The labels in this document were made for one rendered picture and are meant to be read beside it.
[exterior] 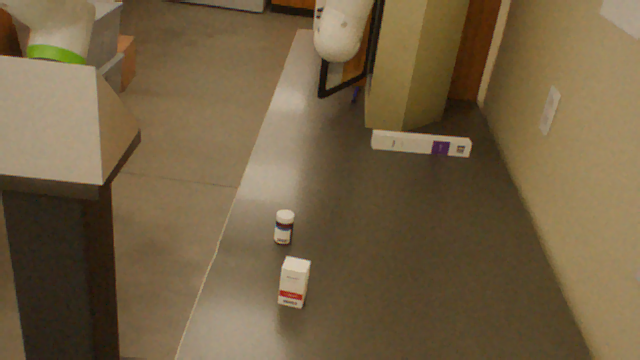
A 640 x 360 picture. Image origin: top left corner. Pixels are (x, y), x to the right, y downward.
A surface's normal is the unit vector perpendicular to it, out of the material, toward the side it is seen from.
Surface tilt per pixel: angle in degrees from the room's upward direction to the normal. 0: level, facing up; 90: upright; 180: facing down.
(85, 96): 90
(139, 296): 0
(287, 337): 0
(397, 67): 90
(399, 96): 90
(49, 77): 90
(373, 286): 0
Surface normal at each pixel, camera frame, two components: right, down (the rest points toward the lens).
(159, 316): 0.12, -0.87
